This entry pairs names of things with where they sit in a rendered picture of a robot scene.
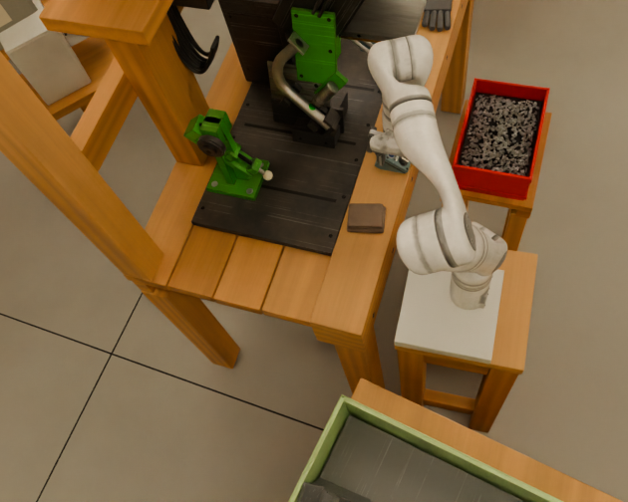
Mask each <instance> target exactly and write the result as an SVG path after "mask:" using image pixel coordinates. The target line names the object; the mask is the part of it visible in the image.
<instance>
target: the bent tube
mask: <svg viewBox="0 0 628 502"><path fill-rule="evenodd" d="M287 41H288V42H289V43H290V44H288V45H287V46H286V47H285V48H284V49H283V50H282V51H281V52H280V53H279V54H278V55H277V56H276V57H275V59H274V61H273V65H272V76H273V80H274V82H275V85H276V86H277V88H278V89H279V91H280V92H281V93H282V94H283V95H284V96H285V97H286V98H287V99H289V100H290V101H291V102H292V103H293V104H295V105H296V106H297V107H298V108H299V109H301V110H302V111H303V112H304V113H305V114H307V115H308V116H309V117H310V118H311V119H312V120H314V121H315V122H316V123H317V124H318V125H320V126H321V127H322V128H323V129H325V130H327V129H328V128H329V127H328V126H327V125H326V124H325V123H323V120H324V118H325V117H326V116H324V115H323V114H322V113H321V112H320V111H319V110H317V109H315V110H314V111H311V110H310V109H309V104H310V103H309V102H308V101H307V100H306V99H304V98H303V97H302V96H301V95H300V94H299V93H297V92H296V91H295V90H294V89H293V88H291V87H290V86H289V84H288V83H287V82H286V80H285V78H284V75H283V67H284V65H285V63H286V62H287V61H288V60H289V59H291V58H292V57H293V56H294V55H295V54H296V53H297V52H299V53H300V54H301V55H302V56H303V55H304V54H305V53H306V51H307V49H308V48H309V46H308V45H307V44H306V42H305V41H304V40H303V39H302V38H301V37H300V36H299V35H298V34H297V33H296V32H295V31H294V32H293V33H292V34H291V36H290V37H289V39H288V40H287Z"/></svg>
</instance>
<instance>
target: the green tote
mask: <svg viewBox="0 0 628 502"><path fill-rule="evenodd" d="M349 415H352V416H354V417H356V418H358V419H360V420H362V421H364V422H366V423H368V424H370V425H372V426H374V427H376V428H378V429H380V430H382V431H384V432H386V433H388V434H390V435H392V436H394V437H396V438H398V439H400V440H402V441H404V442H406V443H409V444H411V445H413V446H415V447H417V448H419V449H421V450H423V451H425V452H427V453H429V454H431V455H433V456H435V457H437V458H438V459H440V460H442V461H444V462H446V463H448V464H450V465H452V466H454V467H456V468H458V469H460V470H462V471H464V472H466V473H468V474H470V475H472V476H474V477H476V478H478V479H480V480H482V481H484V482H486V483H488V484H490V485H493V486H495V487H497V488H499V489H501V490H503V491H505V492H507V493H509V494H511V495H513V496H515V497H517V498H519V499H521V500H523V501H525V502H563V501H561V500H559V499H557V498H555V497H553V496H551V495H549V494H547V493H544V492H542V491H540V490H538V489H536V488H534V487H532V486H530V485H528V484H526V483H524V482H522V481H520V480H518V479H516V478H514V477H511V476H509V475H507V474H505V473H503V472H501V471H499V470H497V469H495V468H493V467H491V466H489V465H487V464H485V463H483V462H481V461H478V460H476V459H474V458H472V457H470V456H468V455H466V454H464V453H462V452H460V451H458V450H456V449H454V448H452V447H450V446H448V445H445V444H443V443H441V442H439V441H437V440H435V439H433V438H431V437H429V436H427V435H425V434H423V433H421V432H419V431H417V430H415V429H412V428H410V427H408V426H406V425H404V424H402V423H400V422H398V421H396V420H394V419H392V418H391V417H389V416H387V415H385V414H383V413H380V412H378V411H376V410H374V409H372V408H370V407H368V406H366V405H364V404H362V403H360V402H358V401H356V400H354V399H352V398H349V397H347V396H345V395H343V394H341V396H340V398H339V400H338V402H337V404H336V406H335V408H334V410H333V412H332V414H331V416H330V418H329V420H328V422H327V424H326V426H325V428H324V430H323V432H322V434H321V436H320V438H319V440H318V442H317V444H316V446H315V448H314V450H313V452H312V454H311V456H310V458H309V460H308V462H307V464H306V466H305V468H304V470H303V473H302V475H301V477H300V479H299V481H298V483H297V485H296V487H295V489H294V491H293V493H292V495H291V497H290V499H289V501H288V502H297V500H298V497H299V494H300V491H301V489H302V486H303V483H304V482H308V483H312V482H314V481H315V480H317V479H318V478H319V477H320V475H321V472H322V470H323V468H324V466H325V464H326V462H327V460H328V458H329V456H330V454H331V452H332V450H333V448H334V446H335V444H336V442H337V440H338V438H339V435H340V433H341V431H342V429H343V427H344V425H345V423H346V421H347V419H348V417H349Z"/></svg>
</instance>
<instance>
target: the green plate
mask: <svg viewBox="0 0 628 502"><path fill-rule="evenodd" d="M311 12H312V9H304V8H296V7H292V8H291V18H292V28H293V32H294V31H295V32H296V33H297V34H298V35H299V36H300V37H301V38H302V39H303V40H304V41H305V42H306V44H307V45H308V46H309V48H308V49H307V51H306V53H305V54H304V55H303V56H302V55H301V54H300V53H299V52H297V53H296V54H295V61H296V71H297V80H299V81H306V82H312V83H319V84H323V83H324V82H325V81H326V80H327V79H328V78H329V77H330V76H331V75H333V74H334V73H337V72H338V69H337V59H338V58H339V56H340V54H341V37H340V39H339V35H338V37H337V38H336V16H335V12H328V11H324V13H323V14H322V16H321V18H318V17H317V15H318V14H319V10H317V11H316V13H315V14H314V15H312V14H311Z"/></svg>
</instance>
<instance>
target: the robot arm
mask: <svg viewBox="0 0 628 502"><path fill-rule="evenodd" d="M433 59H434V54H433V48H432V45H431V43H430V42H429V41H428V39H427V38H425V37H424V36H422V35H411V36H406V37H401V38H397V39H392V40H387V41H382V42H378V43H376V44H374V45H373V46H372V48H371V49H370V51H369V54H368V67H369V70H370V73H371V75H372V77H373V79H374V81H375V82H376V84H377V86H378V87H379V89H380V91H381V93H382V102H383V110H382V121H383V132H380V131H377V128H376V127H375V126H371V129H370V132H369V135H368V141H367V152H369V153H371V152H374V153H375V155H376V157H377V162H378V163H380V165H382V166H383V165H384V162H385V159H386V154H391V155H396V156H402V157H405V158H406V159H407V160H408V161H409V162H410V163H411V164H412V165H414V166H415V167H416V168H417V169H418V170H419V171H420V172H421V173H422V174H423V175H424V176H425V177H426V178H427V179H428V180H429V181H430V182H431V183H432V184H433V186H434V187H435V188H436V190H437V192H438V194H439V196H440V198H441V201H442V204H443V207H442V208H439V209H436V210H432V211H429V212H426V213H422V214H419V215H415V216H412V217H410V218H408V219H407V220H405V221H404V222H403V223H402V224H401V225H400V227H399V229H398V232H397V239H396V241H397V249H398V253H399V255H400V257H401V259H402V261H403V263H404V264H405V265H406V267H407V268H408V269H409V270H411V271H412V272H413V273H415V274H418V275H428V274H432V273H436V272H440V271H447V272H452V278H451V285H450V296H451V299H452V301H453V302H454V304H455V305H456V306H458V307H459V308H461V309H464V310H474V309H477V308H484V306H485V301H486V297H487V295H488V289H489V285H490V281H491V278H492V277H493V276H492V274H493V272H495V271H496V270H497V269H498V268H499V267H500V266H501V264H502V263H503V261H504V260H505V257H506V254H507V244H506V242H505V241H504V240H503V239H502V238H501V237H500V236H498V235H496V234H495V233H493V232H492V231H490V230H488V229H487V228H485V227H483V226H482V225H480V224H479V223H477V222H474V221H471V220H470V217H469V214H468V211H467V209H466V206H465V203H464V200H463V197H462V194H461V191H460V189H459V186H458V183H457V180H456V177H455V175H454V172H453V169H452V167H451V164H450V162H449V159H448V156H447V154H446V151H445V148H444V145H443V142H442V139H441V136H440V132H439V128H438V124H437V119H436V115H435V111H434V106H433V102H432V98H431V94H430V92H429V91H428V89H427V88H425V84H426V82H427V80H428V77H429V75H430V72H431V69H432V66H433Z"/></svg>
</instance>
